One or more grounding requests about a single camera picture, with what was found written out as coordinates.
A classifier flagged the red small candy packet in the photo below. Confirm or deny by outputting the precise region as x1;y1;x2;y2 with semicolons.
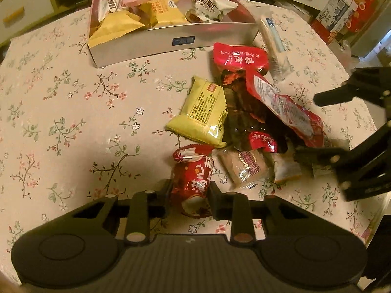
170;144;214;218

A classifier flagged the pink clear snack packet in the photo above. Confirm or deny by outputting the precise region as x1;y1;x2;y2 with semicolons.
219;148;274;189

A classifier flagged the floral tablecloth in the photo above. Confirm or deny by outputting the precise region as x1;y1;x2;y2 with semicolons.
1;0;390;284

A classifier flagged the red packet with white label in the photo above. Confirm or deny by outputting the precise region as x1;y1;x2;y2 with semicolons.
246;70;324;148

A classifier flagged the orange-yellow snack packet in box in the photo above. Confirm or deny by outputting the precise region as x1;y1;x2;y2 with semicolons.
139;0;189;29

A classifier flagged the yellow-green snack packet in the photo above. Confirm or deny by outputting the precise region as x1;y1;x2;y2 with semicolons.
166;75;227;148

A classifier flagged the white nut packet in box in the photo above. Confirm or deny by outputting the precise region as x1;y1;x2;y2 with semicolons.
185;0;239;23

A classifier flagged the yellow snack packet in box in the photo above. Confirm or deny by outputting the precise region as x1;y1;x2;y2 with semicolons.
88;10;145;48

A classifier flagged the white red packet in box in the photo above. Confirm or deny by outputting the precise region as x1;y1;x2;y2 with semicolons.
98;0;123;22

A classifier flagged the white long bread packet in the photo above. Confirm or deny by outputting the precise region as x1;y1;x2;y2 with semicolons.
258;13;290;82

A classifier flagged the red chicken snack packet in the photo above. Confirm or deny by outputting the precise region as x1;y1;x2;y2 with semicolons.
213;42;270;75

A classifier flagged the pink cardboard snack box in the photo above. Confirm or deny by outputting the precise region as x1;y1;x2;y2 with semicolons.
87;0;260;69

